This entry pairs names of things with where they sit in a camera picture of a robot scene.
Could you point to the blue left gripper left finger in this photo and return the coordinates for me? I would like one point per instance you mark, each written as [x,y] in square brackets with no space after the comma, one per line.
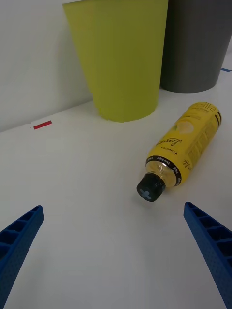
[14,243]

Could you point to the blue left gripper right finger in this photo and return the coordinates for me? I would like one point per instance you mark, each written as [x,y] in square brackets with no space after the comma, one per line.
[212,243]

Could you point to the yellow label plastic bottle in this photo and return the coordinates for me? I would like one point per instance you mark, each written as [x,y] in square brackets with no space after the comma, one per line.
[186,149]

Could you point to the grey waste bin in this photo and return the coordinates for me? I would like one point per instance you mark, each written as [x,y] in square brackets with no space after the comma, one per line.
[195,43]

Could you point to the yellow-green waste bin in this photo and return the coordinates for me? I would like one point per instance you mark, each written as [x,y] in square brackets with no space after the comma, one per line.
[120,60]

